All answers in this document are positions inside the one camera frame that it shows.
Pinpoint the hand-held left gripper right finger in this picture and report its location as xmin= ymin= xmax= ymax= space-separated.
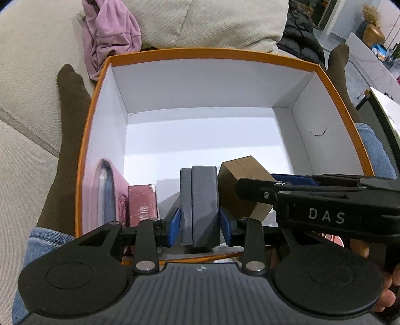
xmin=219 ymin=208 xmax=299 ymax=276

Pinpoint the black puffer jacket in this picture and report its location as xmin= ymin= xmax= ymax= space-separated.
xmin=276 ymin=0 xmax=327 ymax=69

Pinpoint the dark red small box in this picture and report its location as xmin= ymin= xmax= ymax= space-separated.
xmin=128 ymin=184 xmax=161 ymax=228

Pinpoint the white marble counter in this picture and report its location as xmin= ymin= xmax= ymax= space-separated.
xmin=345 ymin=31 xmax=400 ymax=91

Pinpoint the purple cloth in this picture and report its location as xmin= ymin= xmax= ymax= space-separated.
xmin=82 ymin=0 xmax=142 ymax=80

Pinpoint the person's right hand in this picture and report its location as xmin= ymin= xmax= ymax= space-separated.
xmin=350 ymin=239 xmax=400 ymax=313

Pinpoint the grey framed mirror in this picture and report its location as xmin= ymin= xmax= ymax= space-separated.
xmin=312 ymin=0 xmax=344 ymax=31

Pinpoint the dried plant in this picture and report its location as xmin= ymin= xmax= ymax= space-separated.
xmin=362 ymin=4 xmax=381 ymax=29

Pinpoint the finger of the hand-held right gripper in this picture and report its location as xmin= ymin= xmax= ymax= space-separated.
xmin=236 ymin=177 xmax=313 ymax=204
xmin=270 ymin=173 xmax=363 ymax=189

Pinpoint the gold vase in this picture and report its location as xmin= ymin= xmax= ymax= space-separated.
xmin=362 ymin=23 xmax=386 ymax=47

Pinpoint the brown hexagonal box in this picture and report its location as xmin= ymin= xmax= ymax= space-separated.
xmin=218 ymin=155 xmax=277 ymax=222

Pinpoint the orange cardboard box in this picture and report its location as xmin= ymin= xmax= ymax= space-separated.
xmin=75 ymin=47 xmax=376 ymax=266

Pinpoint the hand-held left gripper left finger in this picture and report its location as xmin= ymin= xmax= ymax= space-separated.
xmin=76 ymin=208 xmax=182 ymax=275

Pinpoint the person's left leg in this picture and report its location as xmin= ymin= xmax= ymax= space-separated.
xmin=12 ymin=64 xmax=94 ymax=325

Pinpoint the beige sofa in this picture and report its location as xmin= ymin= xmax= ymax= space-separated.
xmin=0 ymin=0 xmax=105 ymax=325

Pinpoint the pink case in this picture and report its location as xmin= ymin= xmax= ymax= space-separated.
xmin=90 ymin=158 xmax=130 ymax=229

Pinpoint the grey rectangular box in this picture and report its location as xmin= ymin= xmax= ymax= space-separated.
xmin=179 ymin=165 xmax=221 ymax=249

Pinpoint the dark table with marble top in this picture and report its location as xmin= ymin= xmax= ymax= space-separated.
xmin=356 ymin=87 xmax=400 ymax=151

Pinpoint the beige pillow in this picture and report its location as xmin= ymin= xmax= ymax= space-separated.
xmin=123 ymin=0 xmax=290 ymax=57

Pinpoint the person's right leg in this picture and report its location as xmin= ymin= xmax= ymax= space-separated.
xmin=325 ymin=43 xmax=397 ymax=180

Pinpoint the person's leg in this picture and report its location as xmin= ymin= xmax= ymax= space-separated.
xmin=12 ymin=64 xmax=94 ymax=325
xmin=325 ymin=43 xmax=397 ymax=180

